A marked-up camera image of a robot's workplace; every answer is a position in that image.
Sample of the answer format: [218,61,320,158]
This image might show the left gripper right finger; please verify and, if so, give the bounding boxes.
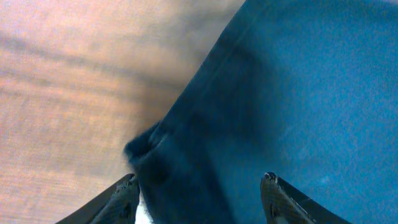
[260,172,351,224]

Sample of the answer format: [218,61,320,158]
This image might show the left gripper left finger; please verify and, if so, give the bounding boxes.
[57,174,140,224]

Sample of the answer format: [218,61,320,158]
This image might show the navy blue shorts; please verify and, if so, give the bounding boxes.
[125,0,397,223]

